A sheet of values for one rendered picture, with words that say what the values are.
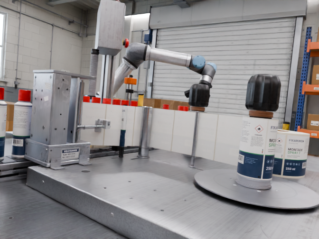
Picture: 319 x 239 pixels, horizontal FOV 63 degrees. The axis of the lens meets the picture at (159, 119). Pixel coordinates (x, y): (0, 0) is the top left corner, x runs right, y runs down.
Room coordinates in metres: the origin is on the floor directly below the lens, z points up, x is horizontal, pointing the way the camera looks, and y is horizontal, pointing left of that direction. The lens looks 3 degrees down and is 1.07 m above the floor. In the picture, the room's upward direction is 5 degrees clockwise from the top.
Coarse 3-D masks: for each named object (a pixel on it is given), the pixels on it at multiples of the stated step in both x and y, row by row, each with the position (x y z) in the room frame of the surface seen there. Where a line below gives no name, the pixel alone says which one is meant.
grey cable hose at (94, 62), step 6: (96, 54) 1.09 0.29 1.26; (96, 60) 1.09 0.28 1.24; (90, 66) 1.09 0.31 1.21; (96, 66) 1.09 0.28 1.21; (90, 72) 1.08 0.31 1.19; (96, 72) 1.09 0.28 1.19; (96, 78) 1.09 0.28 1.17; (90, 84) 1.08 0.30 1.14; (90, 90) 1.08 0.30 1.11; (90, 96) 1.08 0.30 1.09
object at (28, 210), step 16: (0, 192) 0.62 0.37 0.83; (16, 192) 0.62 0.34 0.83; (32, 192) 0.63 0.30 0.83; (0, 208) 0.53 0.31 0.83; (16, 208) 0.54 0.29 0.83; (32, 208) 0.54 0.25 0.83; (48, 208) 0.55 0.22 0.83; (64, 208) 0.56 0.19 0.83; (0, 224) 0.46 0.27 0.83; (16, 224) 0.47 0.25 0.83; (32, 224) 0.47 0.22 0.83; (48, 224) 0.48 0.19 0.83; (64, 224) 0.48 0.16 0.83; (80, 224) 0.49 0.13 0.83; (96, 224) 0.50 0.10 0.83
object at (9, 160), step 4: (124, 148) 1.09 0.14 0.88; (128, 148) 1.10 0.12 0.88; (132, 148) 1.11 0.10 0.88; (92, 152) 0.95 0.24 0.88; (96, 152) 0.96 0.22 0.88; (100, 152) 0.97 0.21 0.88; (4, 156) 0.77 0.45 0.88; (8, 156) 0.77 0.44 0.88; (4, 160) 0.72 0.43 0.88; (8, 160) 0.73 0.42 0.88; (12, 160) 0.73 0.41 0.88; (16, 160) 0.73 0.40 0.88; (20, 160) 0.74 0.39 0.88; (24, 160) 0.74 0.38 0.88; (28, 160) 0.75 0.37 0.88
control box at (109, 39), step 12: (108, 0) 1.04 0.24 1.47; (108, 12) 1.04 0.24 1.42; (120, 12) 1.06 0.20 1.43; (108, 24) 1.05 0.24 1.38; (120, 24) 1.06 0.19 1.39; (96, 36) 1.13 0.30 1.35; (108, 36) 1.05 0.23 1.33; (120, 36) 1.06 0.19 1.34; (96, 48) 1.09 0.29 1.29; (108, 48) 1.05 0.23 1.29; (120, 48) 1.06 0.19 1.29
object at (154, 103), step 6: (144, 102) 1.80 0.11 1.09; (150, 102) 1.78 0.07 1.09; (156, 102) 1.75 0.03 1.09; (162, 102) 1.73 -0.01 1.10; (168, 102) 1.71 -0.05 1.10; (174, 102) 1.70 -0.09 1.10; (180, 102) 1.78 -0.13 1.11; (186, 102) 1.86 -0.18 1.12; (162, 108) 1.73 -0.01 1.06; (174, 108) 1.71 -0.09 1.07
